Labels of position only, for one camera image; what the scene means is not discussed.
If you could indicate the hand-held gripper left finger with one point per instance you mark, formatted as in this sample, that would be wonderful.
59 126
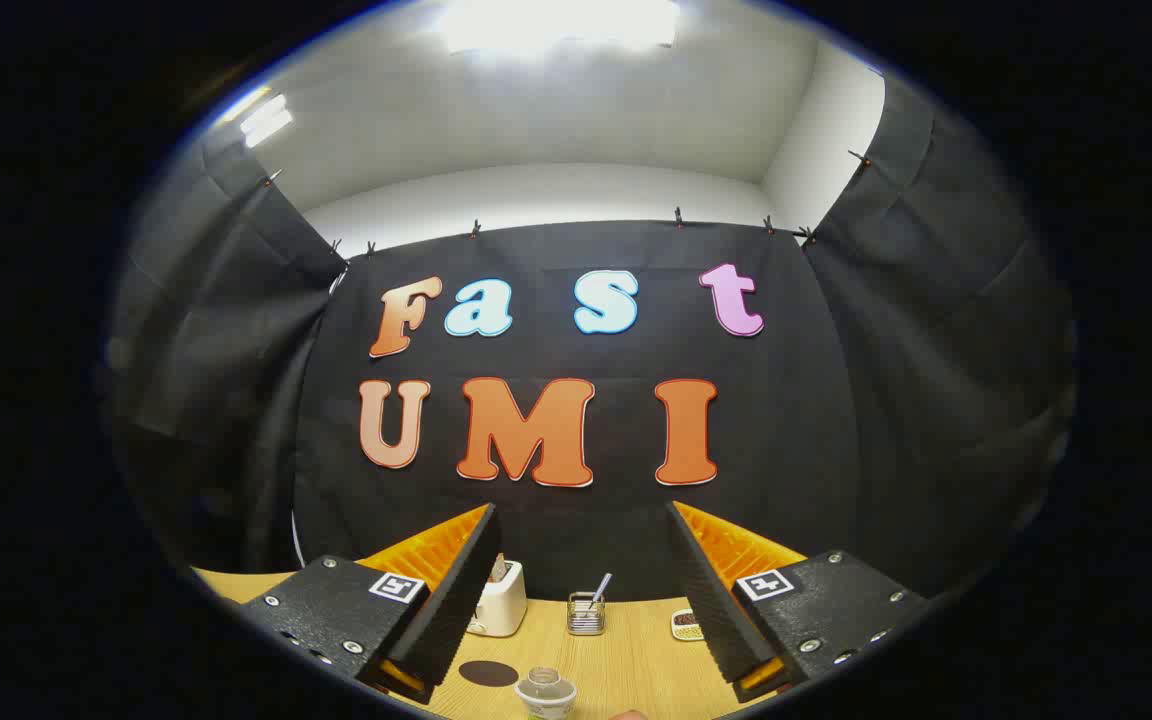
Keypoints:
456 590

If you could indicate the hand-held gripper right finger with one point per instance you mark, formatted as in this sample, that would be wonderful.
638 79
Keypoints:
708 590

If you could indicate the small white oval gadget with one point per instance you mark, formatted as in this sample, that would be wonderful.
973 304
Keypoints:
686 624

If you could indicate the wooden table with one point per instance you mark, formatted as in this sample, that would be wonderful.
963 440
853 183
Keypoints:
636 665

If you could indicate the cream toaster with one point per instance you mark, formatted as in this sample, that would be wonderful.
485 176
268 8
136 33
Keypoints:
501 605

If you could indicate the ceiling tube light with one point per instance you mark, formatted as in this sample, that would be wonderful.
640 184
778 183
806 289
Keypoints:
264 120

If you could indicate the white pen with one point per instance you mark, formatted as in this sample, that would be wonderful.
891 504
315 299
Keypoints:
602 588

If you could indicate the dark brown round coaster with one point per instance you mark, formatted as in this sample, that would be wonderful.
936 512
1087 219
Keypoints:
488 673

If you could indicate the clear juice bottle white label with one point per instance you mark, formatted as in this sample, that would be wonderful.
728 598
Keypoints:
545 690

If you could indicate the black backdrop cloth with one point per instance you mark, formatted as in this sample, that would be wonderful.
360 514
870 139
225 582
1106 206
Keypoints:
816 420

